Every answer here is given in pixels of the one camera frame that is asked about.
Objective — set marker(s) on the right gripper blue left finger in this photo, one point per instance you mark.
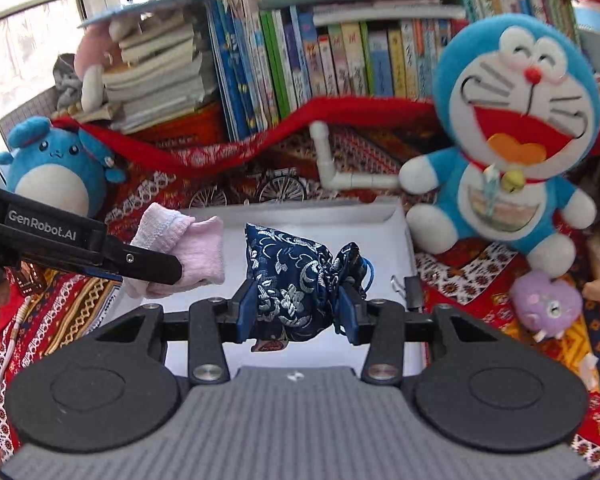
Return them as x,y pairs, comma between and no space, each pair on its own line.
244,308

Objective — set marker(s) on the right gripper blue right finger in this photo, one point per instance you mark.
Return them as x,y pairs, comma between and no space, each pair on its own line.
352,312

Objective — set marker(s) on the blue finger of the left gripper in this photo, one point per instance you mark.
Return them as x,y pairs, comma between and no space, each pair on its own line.
99,273

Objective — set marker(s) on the navy floral fabric pouch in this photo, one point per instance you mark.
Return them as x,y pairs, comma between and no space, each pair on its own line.
298,281

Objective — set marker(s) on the black binder clip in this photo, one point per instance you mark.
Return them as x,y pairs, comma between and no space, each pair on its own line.
410,290

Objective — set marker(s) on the blue round plush toy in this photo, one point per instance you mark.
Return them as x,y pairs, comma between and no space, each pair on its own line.
67,169

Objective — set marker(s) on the white shallow cardboard box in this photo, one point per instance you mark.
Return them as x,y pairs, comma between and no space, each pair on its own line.
379,229

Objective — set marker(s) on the miniature metal bicycle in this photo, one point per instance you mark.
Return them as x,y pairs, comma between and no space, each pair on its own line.
279,185

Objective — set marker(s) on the white pvc pipe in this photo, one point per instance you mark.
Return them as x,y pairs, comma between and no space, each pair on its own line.
347,161

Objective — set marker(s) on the patterned red tablecloth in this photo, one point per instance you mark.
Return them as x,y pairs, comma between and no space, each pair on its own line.
475,275

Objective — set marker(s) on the pink plush toy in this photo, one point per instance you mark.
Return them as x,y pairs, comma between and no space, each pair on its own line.
97,52

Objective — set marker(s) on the purple small plush toy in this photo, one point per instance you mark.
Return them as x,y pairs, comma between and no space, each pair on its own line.
545,307

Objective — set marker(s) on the stack of lying books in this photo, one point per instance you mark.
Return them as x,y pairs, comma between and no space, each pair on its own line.
167,65

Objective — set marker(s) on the row of upright books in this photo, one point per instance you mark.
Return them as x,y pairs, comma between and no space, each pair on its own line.
273,56

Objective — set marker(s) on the Doraemon plush toy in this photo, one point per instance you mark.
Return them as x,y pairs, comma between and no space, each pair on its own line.
521,105

